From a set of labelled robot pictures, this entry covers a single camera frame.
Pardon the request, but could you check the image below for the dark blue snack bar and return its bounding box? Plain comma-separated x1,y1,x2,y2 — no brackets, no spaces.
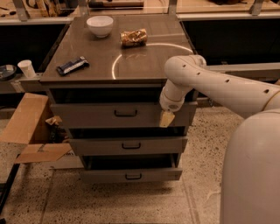
56,56,89,76

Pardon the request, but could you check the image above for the white ceramic bowl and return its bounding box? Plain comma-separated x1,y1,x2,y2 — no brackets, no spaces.
87,16,114,38

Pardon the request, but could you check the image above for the grey bottom drawer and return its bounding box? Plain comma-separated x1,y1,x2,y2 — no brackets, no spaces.
80,168,182,184

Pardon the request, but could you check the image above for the dark round lid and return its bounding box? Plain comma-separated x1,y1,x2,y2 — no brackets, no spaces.
0,65,17,81

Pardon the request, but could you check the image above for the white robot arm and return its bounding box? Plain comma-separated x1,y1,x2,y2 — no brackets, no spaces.
159,55,280,224

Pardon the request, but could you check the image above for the grey middle drawer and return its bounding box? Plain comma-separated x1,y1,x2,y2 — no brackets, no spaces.
70,136,187,156

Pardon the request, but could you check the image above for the crumpled gold snack bag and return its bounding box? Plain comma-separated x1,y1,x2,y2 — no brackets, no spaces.
120,29,148,47

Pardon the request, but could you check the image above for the white paper cup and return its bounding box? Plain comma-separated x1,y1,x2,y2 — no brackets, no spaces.
17,59,36,78

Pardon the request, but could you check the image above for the brown cardboard box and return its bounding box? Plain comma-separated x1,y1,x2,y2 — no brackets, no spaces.
0,93,71,164

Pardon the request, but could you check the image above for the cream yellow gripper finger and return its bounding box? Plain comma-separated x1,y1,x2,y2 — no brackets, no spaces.
159,110,175,128

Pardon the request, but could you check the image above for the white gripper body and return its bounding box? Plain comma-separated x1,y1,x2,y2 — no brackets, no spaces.
159,80,192,112

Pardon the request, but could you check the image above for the grey top drawer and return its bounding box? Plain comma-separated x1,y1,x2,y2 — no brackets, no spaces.
50,101,199,129

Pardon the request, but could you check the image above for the grey drawer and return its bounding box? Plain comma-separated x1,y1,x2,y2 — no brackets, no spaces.
70,136,187,156
80,168,182,184
50,101,199,129

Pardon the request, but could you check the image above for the grey drawer cabinet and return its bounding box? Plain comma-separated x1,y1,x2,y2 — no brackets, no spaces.
40,15,197,171

